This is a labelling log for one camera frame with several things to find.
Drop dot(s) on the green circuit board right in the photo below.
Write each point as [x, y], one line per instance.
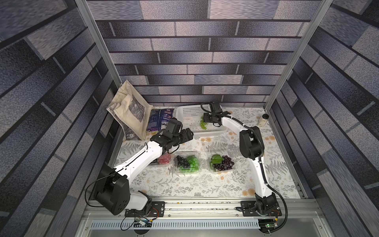
[267, 226]

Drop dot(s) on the white plastic basket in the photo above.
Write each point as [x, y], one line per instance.
[190, 116]

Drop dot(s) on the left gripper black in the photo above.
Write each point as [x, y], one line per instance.
[186, 138]

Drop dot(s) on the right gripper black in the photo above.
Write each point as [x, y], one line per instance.
[208, 117]

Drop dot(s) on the beige canvas tote bag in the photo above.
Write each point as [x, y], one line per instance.
[130, 110]

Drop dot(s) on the right aluminium frame post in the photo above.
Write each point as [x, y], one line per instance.
[314, 23]

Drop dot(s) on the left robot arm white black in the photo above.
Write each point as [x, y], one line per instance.
[112, 189]

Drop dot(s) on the left aluminium frame post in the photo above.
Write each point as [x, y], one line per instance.
[98, 39]

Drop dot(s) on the blue snack bag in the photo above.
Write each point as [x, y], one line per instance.
[159, 119]

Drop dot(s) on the clear plastic clamshell container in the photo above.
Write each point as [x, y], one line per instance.
[156, 163]

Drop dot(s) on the red grape bunch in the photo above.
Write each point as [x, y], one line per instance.
[164, 159]

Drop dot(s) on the small dark grape bunch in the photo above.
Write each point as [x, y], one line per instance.
[182, 162]

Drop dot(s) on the aluminium frame post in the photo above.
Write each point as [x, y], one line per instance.
[98, 39]
[314, 23]

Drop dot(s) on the aluminium rail base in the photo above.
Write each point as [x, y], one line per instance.
[206, 217]

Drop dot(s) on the small bottle black cap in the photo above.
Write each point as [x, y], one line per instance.
[263, 120]

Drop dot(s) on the bright green grape bunch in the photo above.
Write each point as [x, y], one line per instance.
[194, 165]

